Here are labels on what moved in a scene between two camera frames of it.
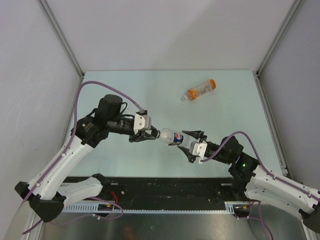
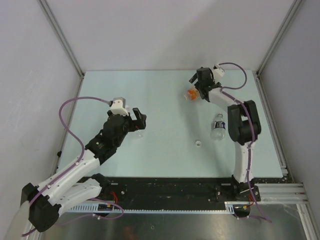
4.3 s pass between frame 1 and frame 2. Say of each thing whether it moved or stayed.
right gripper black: moved
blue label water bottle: moved
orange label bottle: stayed
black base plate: stayed
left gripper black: moved
